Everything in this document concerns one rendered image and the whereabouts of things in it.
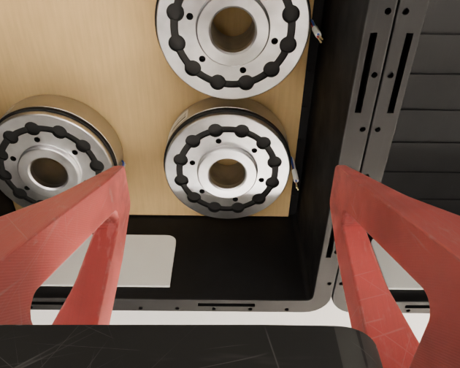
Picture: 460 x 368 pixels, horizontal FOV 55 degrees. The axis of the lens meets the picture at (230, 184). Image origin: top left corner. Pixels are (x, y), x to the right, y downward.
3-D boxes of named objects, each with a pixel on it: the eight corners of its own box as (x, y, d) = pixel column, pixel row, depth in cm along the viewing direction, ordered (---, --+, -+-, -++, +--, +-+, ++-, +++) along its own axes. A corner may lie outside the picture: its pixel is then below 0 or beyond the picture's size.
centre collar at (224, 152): (255, 195, 37) (255, 200, 37) (197, 193, 37) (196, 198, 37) (259, 144, 34) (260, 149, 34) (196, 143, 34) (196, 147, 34)
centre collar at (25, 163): (83, 197, 37) (81, 201, 37) (23, 190, 37) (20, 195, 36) (80, 147, 35) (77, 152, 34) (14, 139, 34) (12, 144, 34)
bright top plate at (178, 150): (282, 216, 39) (283, 220, 39) (169, 213, 39) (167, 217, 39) (296, 113, 33) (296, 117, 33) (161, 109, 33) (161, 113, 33)
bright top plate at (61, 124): (115, 220, 39) (114, 224, 39) (-2, 207, 39) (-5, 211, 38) (115, 120, 34) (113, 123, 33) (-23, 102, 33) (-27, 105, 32)
